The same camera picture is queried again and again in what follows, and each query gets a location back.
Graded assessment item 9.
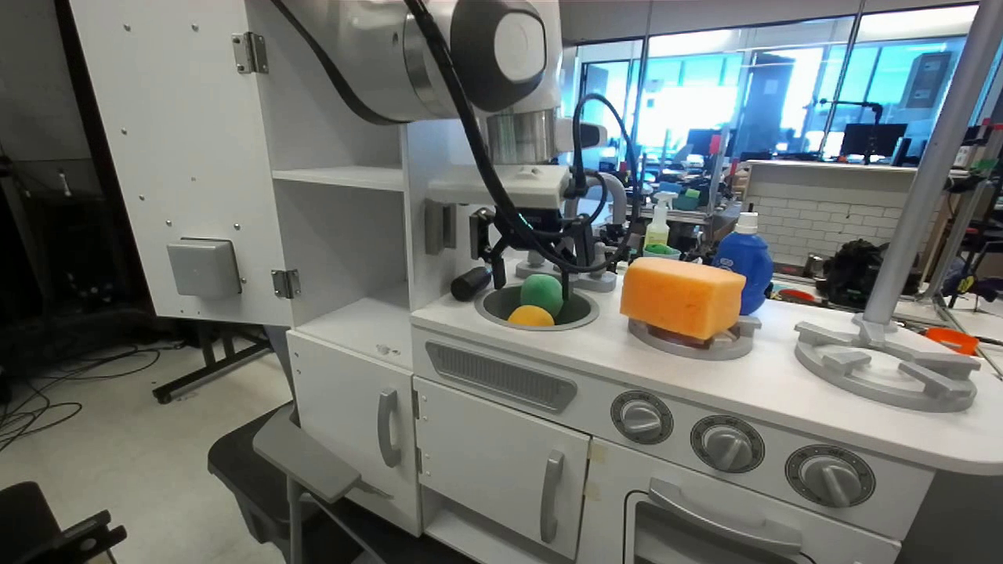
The black equipment corner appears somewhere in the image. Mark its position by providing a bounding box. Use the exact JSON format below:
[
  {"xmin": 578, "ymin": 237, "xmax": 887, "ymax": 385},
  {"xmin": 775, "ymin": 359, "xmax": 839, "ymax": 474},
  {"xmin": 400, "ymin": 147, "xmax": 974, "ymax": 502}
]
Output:
[{"xmin": 0, "ymin": 479, "xmax": 133, "ymax": 564}]

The white under-sink cabinet door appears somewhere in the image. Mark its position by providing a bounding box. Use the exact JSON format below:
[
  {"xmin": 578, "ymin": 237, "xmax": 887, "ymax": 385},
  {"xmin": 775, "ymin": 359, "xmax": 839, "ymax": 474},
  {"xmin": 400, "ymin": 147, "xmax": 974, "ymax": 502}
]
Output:
[{"xmin": 413, "ymin": 377, "xmax": 592, "ymax": 560}]

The green plush ball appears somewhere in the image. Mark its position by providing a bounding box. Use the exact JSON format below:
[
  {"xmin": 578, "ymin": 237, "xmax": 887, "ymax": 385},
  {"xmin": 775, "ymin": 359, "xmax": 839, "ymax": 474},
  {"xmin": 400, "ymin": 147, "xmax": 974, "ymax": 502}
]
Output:
[{"xmin": 517, "ymin": 272, "xmax": 568, "ymax": 323}]

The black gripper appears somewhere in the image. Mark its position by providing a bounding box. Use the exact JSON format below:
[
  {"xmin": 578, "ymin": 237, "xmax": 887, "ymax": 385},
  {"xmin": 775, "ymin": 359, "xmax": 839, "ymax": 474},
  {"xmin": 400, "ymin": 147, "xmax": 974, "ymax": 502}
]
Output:
[{"xmin": 467, "ymin": 203, "xmax": 604, "ymax": 306}]

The white brick pattern counter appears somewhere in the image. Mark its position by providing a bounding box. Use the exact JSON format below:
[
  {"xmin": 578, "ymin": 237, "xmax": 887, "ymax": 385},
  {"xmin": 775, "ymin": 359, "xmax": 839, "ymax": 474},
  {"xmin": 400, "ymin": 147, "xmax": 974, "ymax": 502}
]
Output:
[{"xmin": 745, "ymin": 157, "xmax": 950, "ymax": 268}]

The grey round sink basin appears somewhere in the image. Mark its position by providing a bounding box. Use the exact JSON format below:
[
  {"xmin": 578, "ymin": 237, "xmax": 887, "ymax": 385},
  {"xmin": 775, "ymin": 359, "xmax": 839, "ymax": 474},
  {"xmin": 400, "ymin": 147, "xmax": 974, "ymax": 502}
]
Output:
[{"xmin": 473, "ymin": 278, "xmax": 604, "ymax": 334}]

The black bag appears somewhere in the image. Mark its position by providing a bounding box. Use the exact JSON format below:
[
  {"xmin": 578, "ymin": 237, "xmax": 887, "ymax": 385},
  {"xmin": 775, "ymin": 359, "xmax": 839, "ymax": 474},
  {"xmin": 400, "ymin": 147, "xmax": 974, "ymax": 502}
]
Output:
[{"xmin": 816, "ymin": 237, "xmax": 891, "ymax": 310}]

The black cylinder shaker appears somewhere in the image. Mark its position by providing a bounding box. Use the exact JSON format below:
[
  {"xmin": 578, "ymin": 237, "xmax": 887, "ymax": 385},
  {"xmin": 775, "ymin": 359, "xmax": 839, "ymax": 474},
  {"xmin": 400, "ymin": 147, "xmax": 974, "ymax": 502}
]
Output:
[{"xmin": 448, "ymin": 264, "xmax": 496, "ymax": 305}]

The grey metal pole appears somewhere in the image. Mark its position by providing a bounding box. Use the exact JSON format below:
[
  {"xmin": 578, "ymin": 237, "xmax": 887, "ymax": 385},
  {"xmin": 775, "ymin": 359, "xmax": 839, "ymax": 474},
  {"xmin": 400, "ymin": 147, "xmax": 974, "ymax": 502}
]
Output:
[{"xmin": 860, "ymin": 0, "xmax": 1003, "ymax": 333}]

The white cabinet door with dispenser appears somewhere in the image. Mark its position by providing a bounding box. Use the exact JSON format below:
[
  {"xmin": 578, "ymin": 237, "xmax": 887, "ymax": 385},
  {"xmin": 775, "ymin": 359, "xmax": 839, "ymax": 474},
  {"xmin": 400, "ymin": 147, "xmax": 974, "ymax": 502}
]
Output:
[{"xmin": 65, "ymin": 0, "xmax": 298, "ymax": 330}]

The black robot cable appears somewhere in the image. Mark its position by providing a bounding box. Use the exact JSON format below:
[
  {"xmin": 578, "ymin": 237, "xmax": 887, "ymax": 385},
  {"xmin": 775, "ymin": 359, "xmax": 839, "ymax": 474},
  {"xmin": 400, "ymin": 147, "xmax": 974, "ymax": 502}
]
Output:
[{"xmin": 270, "ymin": 0, "xmax": 651, "ymax": 278}]

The orange hand tool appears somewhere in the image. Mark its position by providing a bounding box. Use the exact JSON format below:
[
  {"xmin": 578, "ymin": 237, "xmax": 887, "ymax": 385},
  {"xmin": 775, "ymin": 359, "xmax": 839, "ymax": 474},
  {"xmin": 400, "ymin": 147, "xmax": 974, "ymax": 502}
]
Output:
[{"xmin": 923, "ymin": 323, "xmax": 984, "ymax": 357}]

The white oven door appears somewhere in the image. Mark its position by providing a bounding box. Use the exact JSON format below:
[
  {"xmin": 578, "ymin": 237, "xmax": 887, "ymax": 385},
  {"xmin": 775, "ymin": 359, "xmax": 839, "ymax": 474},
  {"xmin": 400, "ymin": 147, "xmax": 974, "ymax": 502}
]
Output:
[{"xmin": 578, "ymin": 441, "xmax": 902, "ymax": 564}]

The orange sponge block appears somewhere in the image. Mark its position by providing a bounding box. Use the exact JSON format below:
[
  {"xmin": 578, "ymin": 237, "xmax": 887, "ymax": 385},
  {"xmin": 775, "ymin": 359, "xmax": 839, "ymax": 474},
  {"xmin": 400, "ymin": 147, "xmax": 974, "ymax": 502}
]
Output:
[{"xmin": 621, "ymin": 256, "xmax": 748, "ymax": 346}]

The blue bottle with white cap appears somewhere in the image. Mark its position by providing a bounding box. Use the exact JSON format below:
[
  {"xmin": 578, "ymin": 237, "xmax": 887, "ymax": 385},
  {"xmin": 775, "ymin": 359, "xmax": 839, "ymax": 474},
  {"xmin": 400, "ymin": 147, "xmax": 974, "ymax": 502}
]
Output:
[{"xmin": 714, "ymin": 211, "xmax": 778, "ymax": 319}]

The yellow ball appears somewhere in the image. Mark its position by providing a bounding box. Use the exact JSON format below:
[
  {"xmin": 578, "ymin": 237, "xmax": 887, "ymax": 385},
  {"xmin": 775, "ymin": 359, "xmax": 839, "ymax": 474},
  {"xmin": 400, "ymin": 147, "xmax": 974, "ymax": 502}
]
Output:
[{"xmin": 506, "ymin": 305, "xmax": 559, "ymax": 333}]

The black cart platform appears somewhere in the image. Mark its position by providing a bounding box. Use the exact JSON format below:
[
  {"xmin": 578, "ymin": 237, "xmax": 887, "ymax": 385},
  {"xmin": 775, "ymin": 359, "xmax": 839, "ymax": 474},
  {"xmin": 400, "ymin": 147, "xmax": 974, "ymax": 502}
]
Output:
[{"xmin": 205, "ymin": 400, "xmax": 484, "ymax": 564}]

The grey stove knob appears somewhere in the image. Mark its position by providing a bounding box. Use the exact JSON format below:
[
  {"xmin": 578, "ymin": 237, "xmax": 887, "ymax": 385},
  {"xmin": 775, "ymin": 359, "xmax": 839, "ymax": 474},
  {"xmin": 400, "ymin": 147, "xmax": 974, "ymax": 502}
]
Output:
[
  {"xmin": 784, "ymin": 446, "xmax": 878, "ymax": 512},
  {"xmin": 607, "ymin": 390, "xmax": 677, "ymax": 449},
  {"xmin": 688, "ymin": 415, "xmax": 768, "ymax": 477}
]

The grey toy faucet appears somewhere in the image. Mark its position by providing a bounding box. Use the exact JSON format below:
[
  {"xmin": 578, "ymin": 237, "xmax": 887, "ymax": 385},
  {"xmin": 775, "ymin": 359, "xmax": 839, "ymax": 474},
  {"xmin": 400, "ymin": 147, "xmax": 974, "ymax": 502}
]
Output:
[{"xmin": 571, "ymin": 173, "xmax": 630, "ymax": 296}]

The black metal stand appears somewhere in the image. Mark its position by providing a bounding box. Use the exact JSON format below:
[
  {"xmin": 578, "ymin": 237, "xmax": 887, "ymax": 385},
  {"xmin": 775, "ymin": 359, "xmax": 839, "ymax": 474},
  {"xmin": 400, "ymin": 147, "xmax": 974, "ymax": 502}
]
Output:
[{"xmin": 152, "ymin": 323, "xmax": 279, "ymax": 403}]

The white toy play kitchen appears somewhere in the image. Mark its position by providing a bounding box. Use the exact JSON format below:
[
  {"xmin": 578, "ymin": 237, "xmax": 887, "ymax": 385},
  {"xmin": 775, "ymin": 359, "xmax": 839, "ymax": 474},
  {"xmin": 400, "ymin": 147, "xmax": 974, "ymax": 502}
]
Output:
[{"xmin": 246, "ymin": 0, "xmax": 1003, "ymax": 564}]

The small white fridge door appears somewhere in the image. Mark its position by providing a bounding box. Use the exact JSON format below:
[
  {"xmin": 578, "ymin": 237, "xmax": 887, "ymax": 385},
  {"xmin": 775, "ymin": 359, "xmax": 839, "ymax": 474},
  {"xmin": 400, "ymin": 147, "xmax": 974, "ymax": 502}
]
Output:
[{"xmin": 285, "ymin": 325, "xmax": 422, "ymax": 528}]

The black computer monitor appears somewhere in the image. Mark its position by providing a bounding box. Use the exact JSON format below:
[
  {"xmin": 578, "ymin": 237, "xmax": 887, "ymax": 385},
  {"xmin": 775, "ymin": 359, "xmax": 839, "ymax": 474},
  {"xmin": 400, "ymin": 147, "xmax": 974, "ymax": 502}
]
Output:
[{"xmin": 839, "ymin": 121, "xmax": 908, "ymax": 165}]

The clear spray bottle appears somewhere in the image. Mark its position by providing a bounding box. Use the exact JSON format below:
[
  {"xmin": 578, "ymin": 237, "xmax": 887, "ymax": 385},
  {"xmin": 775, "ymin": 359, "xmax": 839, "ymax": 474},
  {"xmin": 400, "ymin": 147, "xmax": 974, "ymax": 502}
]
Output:
[{"xmin": 639, "ymin": 191, "xmax": 682, "ymax": 259}]

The grey toy wall phone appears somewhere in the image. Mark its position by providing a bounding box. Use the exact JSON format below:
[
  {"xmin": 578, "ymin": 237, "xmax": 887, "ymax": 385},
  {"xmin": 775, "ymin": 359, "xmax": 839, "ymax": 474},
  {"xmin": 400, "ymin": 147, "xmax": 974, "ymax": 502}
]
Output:
[{"xmin": 422, "ymin": 197, "xmax": 462, "ymax": 256}]

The grey stool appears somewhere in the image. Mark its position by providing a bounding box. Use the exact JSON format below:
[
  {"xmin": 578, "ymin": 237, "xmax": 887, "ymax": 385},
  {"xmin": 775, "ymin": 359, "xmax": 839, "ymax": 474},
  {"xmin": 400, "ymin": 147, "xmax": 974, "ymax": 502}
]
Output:
[{"xmin": 250, "ymin": 403, "xmax": 371, "ymax": 564}]

